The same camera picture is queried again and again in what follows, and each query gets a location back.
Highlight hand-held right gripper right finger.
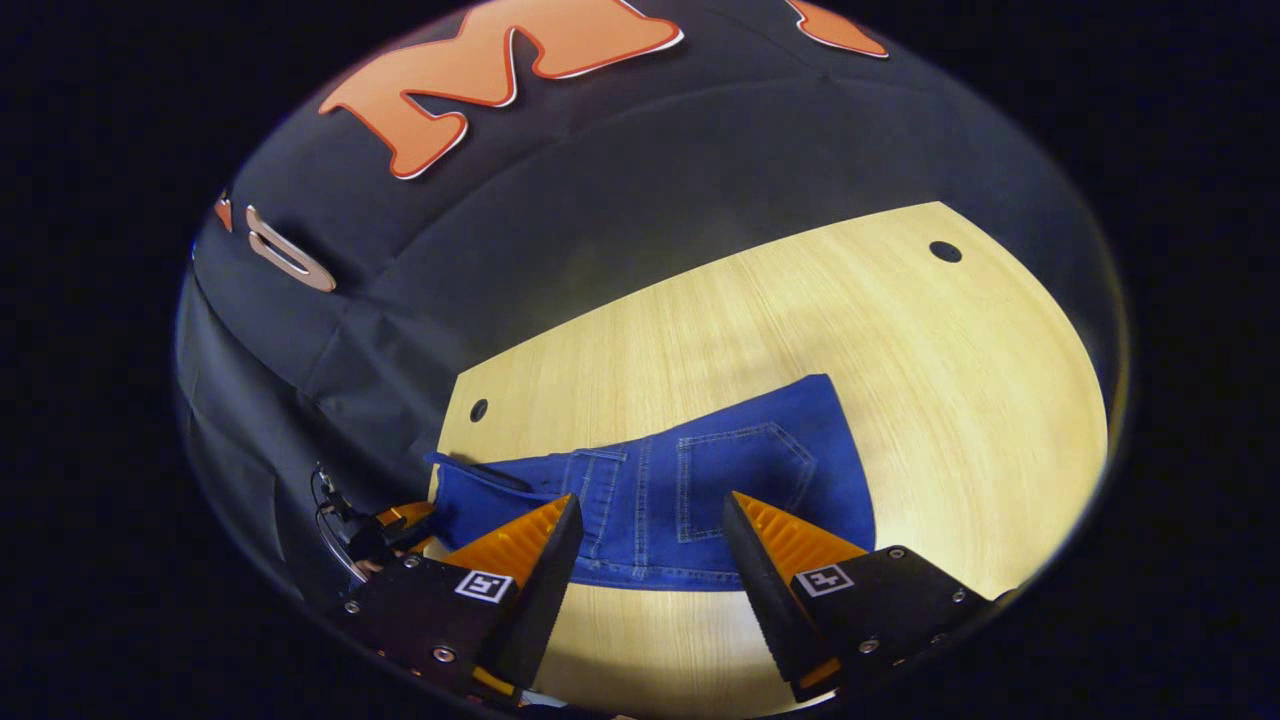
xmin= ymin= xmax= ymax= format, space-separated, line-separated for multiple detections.
xmin=720 ymin=490 xmax=1003 ymax=704

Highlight blue jeans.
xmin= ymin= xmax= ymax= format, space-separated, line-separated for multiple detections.
xmin=425 ymin=374 xmax=878 ymax=592

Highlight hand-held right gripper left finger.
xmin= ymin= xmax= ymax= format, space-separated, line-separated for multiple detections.
xmin=343 ymin=492 xmax=585 ymax=701

